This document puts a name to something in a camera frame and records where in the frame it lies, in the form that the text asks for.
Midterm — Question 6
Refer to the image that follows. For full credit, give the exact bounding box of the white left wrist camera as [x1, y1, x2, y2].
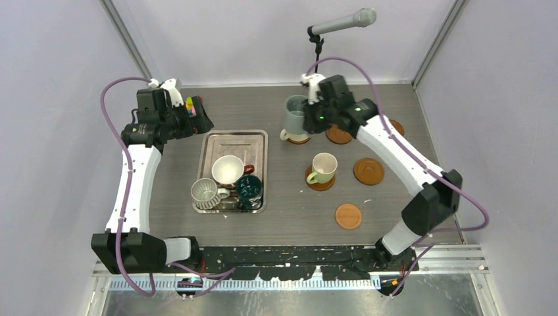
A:
[148, 78, 185, 107]

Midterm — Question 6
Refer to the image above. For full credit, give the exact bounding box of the colourful block puzzle cube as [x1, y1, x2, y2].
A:
[185, 97, 197, 117]

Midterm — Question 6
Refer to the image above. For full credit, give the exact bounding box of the aluminium front rail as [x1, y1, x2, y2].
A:
[92, 248, 489, 292]

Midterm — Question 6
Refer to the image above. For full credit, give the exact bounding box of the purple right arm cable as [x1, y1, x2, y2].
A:
[305, 57, 491, 298]

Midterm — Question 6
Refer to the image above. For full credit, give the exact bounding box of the grey ribbed mug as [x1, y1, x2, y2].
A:
[191, 178, 230, 210]

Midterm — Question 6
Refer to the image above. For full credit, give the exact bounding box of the dark green patterned mug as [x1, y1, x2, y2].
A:
[236, 174, 263, 211]

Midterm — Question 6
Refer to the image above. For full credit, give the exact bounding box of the brown ridged wooden coaster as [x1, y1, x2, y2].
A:
[287, 138, 311, 145]
[326, 126, 353, 145]
[305, 165, 337, 192]
[353, 158, 385, 186]
[390, 120, 405, 136]

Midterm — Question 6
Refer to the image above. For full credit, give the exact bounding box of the cream mug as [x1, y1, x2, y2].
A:
[280, 129, 310, 141]

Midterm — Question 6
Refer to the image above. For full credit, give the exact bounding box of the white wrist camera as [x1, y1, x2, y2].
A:
[148, 78, 185, 107]
[301, 73, 326, 105]

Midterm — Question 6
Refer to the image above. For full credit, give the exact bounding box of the silver microphone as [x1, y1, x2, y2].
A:
[307, 8, 377, 36]

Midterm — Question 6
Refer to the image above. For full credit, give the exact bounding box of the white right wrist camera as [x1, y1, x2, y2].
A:
[301, 73, 326, 105]

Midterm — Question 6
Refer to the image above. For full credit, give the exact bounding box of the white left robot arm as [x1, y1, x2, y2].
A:
[91, 88, 214, 275]

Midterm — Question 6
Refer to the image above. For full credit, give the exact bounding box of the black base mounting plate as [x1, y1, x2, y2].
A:
[178, 246, 417, 281]

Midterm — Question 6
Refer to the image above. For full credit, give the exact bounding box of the white bowl cup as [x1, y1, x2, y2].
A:
[211, 155, 255, 189]

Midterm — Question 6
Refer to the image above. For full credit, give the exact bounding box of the light wooden coaster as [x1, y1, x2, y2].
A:
[335, 203, 363, 230]

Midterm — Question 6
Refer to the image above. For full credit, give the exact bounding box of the grey-blue mug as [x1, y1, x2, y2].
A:
[283, 95, 307, 134]

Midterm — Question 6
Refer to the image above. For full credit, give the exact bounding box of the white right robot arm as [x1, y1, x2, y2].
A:
[301, 74, 463, 271]

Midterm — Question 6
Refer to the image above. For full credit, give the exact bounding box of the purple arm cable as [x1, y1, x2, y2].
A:
[305, 57, 491, 298]
[99, 77, 237, 299]

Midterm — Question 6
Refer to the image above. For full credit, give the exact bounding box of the silver metal tray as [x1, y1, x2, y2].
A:
[192, 130, 268, 214]

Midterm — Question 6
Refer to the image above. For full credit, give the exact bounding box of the light green cup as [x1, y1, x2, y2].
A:
[306, 152, 338, 184]

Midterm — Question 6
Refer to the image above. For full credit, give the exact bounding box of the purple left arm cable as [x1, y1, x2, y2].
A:
[99, 77, 237, 299]

